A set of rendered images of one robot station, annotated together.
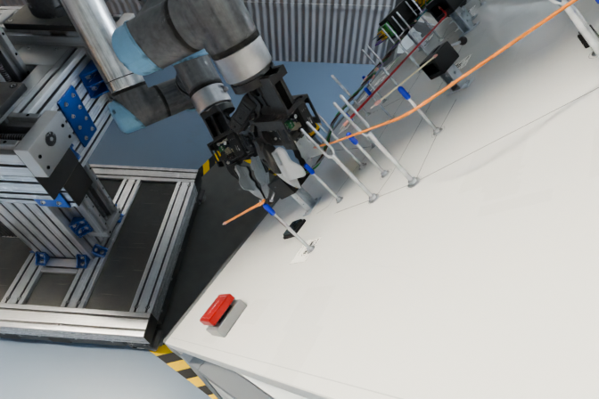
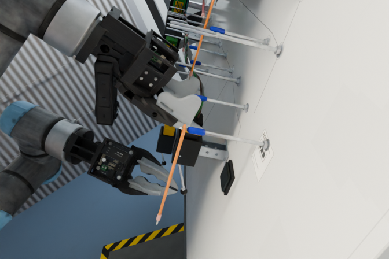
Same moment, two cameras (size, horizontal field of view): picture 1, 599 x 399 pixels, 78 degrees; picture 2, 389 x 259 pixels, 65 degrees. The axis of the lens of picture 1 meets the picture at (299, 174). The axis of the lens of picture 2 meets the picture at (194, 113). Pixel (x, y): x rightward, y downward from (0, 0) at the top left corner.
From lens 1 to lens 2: 0.28 m
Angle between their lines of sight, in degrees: 25
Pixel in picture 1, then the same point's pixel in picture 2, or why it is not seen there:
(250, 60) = (80, 8)
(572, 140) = not seen: outside the picture
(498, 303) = not seen: outside the picture
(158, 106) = (14, 185)
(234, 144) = (114, 152)
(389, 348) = not seen: outside the picture
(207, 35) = (22, 3)
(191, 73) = (32, 125)
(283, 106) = (139, 36)
